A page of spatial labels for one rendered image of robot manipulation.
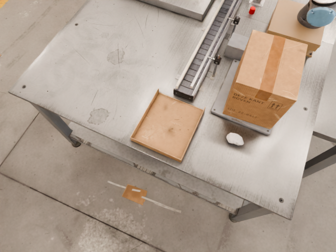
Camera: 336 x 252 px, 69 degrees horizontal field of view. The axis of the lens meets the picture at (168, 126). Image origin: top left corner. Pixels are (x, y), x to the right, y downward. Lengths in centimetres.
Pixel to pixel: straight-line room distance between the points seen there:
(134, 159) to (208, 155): 76
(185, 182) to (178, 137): 62
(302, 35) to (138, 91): 94
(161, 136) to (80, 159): 109
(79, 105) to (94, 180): 86
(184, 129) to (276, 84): 45
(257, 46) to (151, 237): 143
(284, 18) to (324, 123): 62
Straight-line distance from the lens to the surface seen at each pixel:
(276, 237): 208
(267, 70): 109
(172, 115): 123
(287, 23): 163
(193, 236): 194
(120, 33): 159
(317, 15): 144
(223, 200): 176
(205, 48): 143
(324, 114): 147
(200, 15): 163
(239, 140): 120
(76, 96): 138
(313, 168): 184
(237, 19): 148
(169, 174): 176
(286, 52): 119
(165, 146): 117
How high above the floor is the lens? 193
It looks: 65 degrees down
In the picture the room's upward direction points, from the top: straight up
